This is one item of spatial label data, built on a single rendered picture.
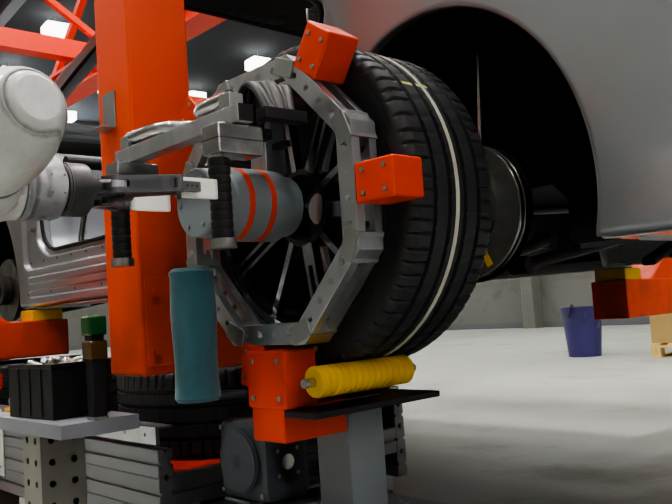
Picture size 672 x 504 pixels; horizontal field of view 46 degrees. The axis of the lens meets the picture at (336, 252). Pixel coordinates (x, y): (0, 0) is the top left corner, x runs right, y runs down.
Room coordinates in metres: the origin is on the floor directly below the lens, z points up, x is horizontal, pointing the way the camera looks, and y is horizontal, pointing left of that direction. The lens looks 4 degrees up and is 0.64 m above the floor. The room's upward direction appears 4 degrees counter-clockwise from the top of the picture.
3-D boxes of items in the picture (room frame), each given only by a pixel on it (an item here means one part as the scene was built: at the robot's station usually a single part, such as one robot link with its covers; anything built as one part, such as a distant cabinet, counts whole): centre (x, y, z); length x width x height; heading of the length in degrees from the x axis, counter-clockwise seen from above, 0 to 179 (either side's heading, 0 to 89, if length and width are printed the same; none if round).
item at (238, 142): (1.27, 0.16, 0.93); 0.09 x 0.05 x 0.05; 133
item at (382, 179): (1.31, -0.10, 0.85); 0.09 x 0.08 x 0.07; 43
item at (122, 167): (1.52, 0.39, 0.93); 0.09 x 0.05 x 0.05; 133
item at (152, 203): (1.24, 0.29, 0.83); 0.07 x 0.01 x 0.03; 133
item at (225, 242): (1.25, 0.18, 0.83); 0.04 x 0.04 x 0.16
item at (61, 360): (1.76, 0.63, 0.51); 0.20 x 0.14 x 0.13; 48
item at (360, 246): (1.54, 0.12, 0.85); 0.54 x 0.07 x 0.54; 43
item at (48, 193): (1.05, 0.40, 0.83); 0.09 x 0.06 x 0.09; 43
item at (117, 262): (1.50, 0.41, 0.83); 0.04 x 0.04 x 0.16
